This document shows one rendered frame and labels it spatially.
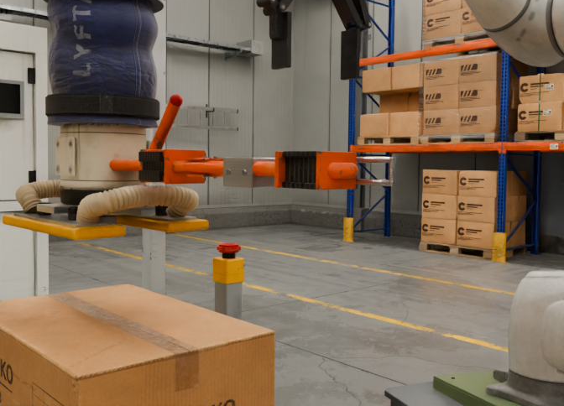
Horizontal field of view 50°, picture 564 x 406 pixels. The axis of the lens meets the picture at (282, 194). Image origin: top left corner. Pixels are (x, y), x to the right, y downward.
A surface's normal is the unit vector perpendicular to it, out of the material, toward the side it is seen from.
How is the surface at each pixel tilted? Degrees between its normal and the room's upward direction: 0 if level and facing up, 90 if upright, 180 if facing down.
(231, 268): 90
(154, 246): 90
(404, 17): 90
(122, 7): 69
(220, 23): 90
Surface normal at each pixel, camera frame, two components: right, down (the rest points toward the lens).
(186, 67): 0.67, 0.04
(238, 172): -0.72, 0.03
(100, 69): 0.11, -0.15
